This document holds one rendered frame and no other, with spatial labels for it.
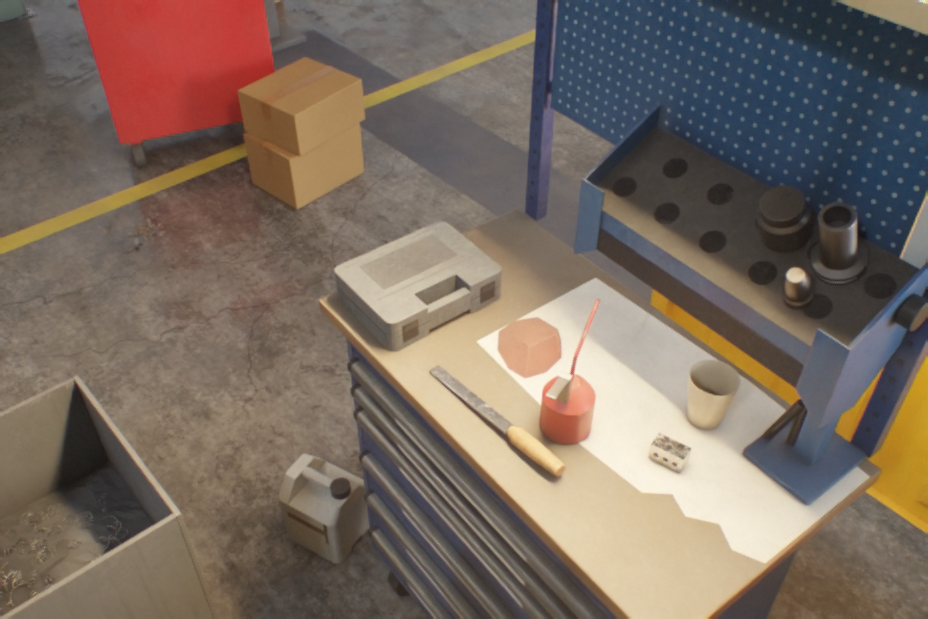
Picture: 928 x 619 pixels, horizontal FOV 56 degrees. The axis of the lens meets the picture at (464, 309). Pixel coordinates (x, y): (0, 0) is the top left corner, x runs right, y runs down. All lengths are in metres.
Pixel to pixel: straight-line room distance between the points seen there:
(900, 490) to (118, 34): 3.09
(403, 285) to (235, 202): 2.18
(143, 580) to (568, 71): 1.33
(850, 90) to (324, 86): 2.58
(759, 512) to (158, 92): 3.04
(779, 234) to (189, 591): 1.46
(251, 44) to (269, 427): 1.72
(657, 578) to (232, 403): 1.83
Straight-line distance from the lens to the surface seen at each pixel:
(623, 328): 1.65
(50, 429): 2.33
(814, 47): 1.33
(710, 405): 1.46
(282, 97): 3.55
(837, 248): 1.25
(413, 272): 1.64
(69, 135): 4.44
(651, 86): 1.54
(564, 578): 1.41
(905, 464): 2.50
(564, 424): 1.41
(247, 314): 3.17
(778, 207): 1.30
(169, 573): 2.04
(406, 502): 1.83
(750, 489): 1.45
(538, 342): 1.56
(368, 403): 1.73
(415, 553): 1.93
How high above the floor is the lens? 2.06
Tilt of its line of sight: 42 degrees down
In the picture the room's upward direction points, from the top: straight up
